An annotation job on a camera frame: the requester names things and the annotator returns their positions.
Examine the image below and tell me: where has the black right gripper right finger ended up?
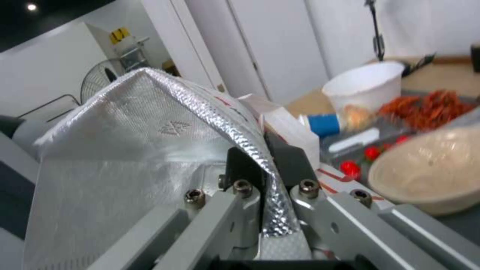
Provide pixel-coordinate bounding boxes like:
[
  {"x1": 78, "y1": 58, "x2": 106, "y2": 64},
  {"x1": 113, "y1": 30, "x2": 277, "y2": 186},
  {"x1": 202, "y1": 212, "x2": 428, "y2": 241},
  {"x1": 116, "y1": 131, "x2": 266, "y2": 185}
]
[{"x1": 264, "y1": 134, "x2": 480, "y2": 270}]

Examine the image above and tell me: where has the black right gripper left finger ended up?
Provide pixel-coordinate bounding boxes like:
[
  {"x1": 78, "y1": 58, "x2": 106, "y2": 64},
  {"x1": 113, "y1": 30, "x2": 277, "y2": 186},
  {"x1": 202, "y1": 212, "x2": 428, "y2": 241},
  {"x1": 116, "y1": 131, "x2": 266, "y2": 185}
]
[{"x1": 119, "y1": 145, "x2": 269, "y2": 270}]

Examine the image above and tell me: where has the silver foil delivery bag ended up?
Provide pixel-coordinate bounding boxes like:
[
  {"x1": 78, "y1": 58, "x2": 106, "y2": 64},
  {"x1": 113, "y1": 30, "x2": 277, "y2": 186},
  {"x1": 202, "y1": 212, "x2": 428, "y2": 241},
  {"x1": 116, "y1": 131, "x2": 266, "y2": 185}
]
[{"x1": 22, "y1": 67, "x2": 312, "y2": 270}]

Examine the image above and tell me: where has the white paper carton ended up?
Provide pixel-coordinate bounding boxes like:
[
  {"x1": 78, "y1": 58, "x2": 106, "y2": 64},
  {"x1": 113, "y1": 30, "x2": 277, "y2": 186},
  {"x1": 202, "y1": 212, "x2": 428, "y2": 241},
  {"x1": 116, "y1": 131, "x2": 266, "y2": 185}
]
[{"x1": 238, "y1": 94, "x2": 320, "y2": 169}]

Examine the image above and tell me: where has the blue paper cup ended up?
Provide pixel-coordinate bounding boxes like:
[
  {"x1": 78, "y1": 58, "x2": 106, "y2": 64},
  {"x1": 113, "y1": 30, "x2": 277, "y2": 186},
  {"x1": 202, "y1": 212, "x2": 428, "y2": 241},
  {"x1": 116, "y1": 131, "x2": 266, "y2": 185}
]
[{"x1": 306, "y1": 113, "x2": 343, "y2": 136}]

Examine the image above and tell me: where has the white plastic knife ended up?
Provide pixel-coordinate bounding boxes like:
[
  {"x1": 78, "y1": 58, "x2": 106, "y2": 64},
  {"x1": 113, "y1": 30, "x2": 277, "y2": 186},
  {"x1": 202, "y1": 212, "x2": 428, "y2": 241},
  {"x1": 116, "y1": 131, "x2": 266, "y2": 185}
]
[{"x1": 329, "y1": 128, "x2": 380, "y2": 150}]

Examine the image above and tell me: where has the white double door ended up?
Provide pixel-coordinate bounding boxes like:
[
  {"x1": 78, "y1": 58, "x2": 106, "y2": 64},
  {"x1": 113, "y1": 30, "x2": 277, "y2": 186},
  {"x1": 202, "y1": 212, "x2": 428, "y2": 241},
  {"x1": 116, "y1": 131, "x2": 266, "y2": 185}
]
[{"x1": 169, "y1": 0, "x2": 331, "y2": 99}]

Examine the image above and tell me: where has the dark grey tray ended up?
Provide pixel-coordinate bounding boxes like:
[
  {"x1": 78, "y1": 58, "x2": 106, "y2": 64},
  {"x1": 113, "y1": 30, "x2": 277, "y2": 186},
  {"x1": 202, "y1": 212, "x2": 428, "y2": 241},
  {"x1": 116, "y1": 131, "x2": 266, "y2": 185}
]
[{"x1": 318, "y1": 87, "x2": 480, "y2": 183}]

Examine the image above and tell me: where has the beige ceramic bowl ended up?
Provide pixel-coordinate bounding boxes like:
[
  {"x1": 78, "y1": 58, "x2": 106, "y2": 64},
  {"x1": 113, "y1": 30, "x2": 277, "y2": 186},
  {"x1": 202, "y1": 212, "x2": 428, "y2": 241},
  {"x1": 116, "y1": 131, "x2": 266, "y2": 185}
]
[{"x1": 367, "y1": 129, "x2": 480, "y2": 216}]

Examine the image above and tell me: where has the dried red chillies bunch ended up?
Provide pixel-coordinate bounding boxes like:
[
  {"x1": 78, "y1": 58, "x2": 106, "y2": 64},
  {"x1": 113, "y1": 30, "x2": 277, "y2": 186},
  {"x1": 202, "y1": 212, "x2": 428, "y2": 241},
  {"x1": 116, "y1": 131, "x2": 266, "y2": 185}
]
[{"x1": 377, "y1": 89, "x2": 478, "y2": 131}]

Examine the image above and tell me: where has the black tripod stand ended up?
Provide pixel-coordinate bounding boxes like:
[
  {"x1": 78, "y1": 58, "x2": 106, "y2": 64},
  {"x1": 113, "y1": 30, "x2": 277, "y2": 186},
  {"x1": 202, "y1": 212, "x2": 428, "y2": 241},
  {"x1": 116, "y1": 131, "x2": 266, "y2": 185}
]
[{"x1": 364, "y1": 0, "x2": 388, "y2": 61}]

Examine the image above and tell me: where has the black standing fan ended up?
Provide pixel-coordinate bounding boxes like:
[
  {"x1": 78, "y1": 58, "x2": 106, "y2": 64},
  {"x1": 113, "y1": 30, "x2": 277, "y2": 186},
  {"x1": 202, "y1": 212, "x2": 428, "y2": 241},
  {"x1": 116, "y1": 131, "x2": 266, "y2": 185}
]
[{"x1": 80, "y1": 60, "x2": 119, "y2": 105}]

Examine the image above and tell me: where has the white cabinet with yellow label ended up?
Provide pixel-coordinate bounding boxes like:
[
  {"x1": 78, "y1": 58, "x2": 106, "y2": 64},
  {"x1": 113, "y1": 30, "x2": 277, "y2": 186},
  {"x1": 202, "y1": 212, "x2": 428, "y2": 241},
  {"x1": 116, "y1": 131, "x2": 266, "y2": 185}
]
[{"x1": 85, "y1": 22, "x2": 152, "y2": 74}]

